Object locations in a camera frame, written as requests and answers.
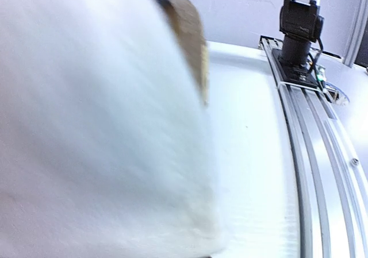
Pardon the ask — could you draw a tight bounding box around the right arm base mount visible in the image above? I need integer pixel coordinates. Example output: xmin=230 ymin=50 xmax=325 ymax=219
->
xmin=271 ymin=48 xmax=323 ymax=91

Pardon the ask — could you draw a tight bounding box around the wooden pet bed frame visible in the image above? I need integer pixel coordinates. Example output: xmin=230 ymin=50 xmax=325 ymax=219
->
xmin=163 ymin=0 xmax=209 ymax=105

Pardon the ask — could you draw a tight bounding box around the aluminium front rail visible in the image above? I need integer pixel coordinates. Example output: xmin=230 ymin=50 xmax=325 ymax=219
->
xmin=259 ymin=36 xmax=367 ymax=257

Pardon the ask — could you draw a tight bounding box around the pink unicorn print blanket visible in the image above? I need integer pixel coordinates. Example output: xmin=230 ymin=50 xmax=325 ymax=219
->
xmin=1 ymin=0 xmax=224 ymax=257

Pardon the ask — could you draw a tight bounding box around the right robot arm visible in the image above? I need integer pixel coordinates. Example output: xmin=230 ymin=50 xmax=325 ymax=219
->
xmin=279 ymin=0 xmax=324 ymax=66

